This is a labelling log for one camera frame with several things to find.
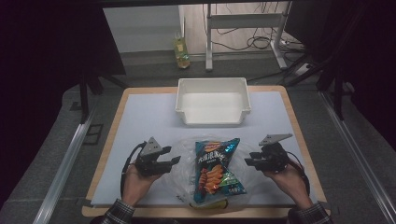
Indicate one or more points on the yellow drink bottle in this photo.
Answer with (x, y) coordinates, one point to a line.
(181, 51)

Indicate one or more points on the white plastic bin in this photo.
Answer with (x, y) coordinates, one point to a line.
(213, 102)

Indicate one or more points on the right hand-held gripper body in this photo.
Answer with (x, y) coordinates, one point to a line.
(274, 155)

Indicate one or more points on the clear printed plastic bag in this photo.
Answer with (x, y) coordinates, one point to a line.
(183, 180)

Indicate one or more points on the black metal stand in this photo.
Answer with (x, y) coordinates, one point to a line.
(84, 99)
(337, 93)

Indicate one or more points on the white metal desk frame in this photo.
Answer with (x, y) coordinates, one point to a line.
(246, 21)

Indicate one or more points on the blue chip packet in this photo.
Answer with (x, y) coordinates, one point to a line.
(214, 174)

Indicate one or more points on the person's right hand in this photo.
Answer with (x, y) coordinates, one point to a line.
(291, 183)

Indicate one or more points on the white table mat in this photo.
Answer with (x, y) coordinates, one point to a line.
(149, 118)

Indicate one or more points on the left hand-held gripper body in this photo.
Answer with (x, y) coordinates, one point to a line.
(151, 161)

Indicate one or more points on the aluminium rail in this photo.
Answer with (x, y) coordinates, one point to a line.
(63, 169)
(358, 155)

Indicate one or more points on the person's left hand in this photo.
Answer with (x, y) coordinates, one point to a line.
(138, 185)

